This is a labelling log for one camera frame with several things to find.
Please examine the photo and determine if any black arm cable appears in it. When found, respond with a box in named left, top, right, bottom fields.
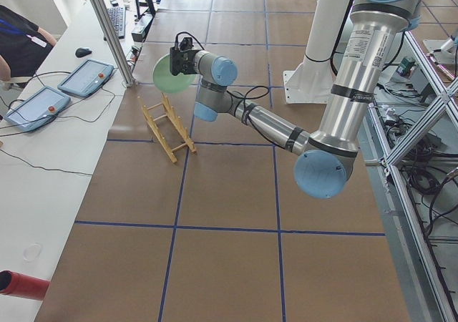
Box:
left=225, top=84, right=270, bottom=109

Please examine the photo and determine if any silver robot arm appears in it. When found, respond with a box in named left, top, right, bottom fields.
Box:
left=168, top=0, right=421, bottom=199

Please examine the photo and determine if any red cylinder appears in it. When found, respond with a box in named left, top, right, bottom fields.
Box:
left=1, top=270, right=50, bottom=301

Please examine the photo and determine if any blue teach pendant far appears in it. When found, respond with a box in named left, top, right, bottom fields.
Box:
left=57, top=59, right=114, bottom=97

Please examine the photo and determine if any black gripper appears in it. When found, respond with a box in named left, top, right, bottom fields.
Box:
left=170, top=36, right=196, bottom=76

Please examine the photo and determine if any light green plate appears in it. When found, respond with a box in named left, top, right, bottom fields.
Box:
left=152, top=54, right=196, bottom=94

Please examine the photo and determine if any blue teach pendant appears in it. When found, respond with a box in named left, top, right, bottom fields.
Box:
left=4, top=86, right=71, bottom=132
left=57, top=59, right=114, bottom=97

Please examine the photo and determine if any person in black shirt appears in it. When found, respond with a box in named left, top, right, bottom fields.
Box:
left=1, top=5, right=57, bottom=82

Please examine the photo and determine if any aluminium frame post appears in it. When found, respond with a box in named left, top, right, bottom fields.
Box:
left=89, top=0, right=135, bottom=87

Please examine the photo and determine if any black keyboard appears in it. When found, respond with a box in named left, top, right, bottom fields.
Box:
left=107, top=6, right=126, bottom=39

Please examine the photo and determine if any wooden plate rack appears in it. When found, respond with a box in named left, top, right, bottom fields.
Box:
left=137, top=93, right=197, bottom=163

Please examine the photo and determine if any black computer mouse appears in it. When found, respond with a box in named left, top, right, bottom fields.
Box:
left=75, top=47, right=92, bottom=58

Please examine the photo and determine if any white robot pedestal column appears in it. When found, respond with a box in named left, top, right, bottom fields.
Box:
left=283, top=0, right=353, bottom=104

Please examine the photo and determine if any blue teach pendant near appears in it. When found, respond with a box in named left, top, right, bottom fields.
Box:
left=4, top=86, right=71, bottom=132

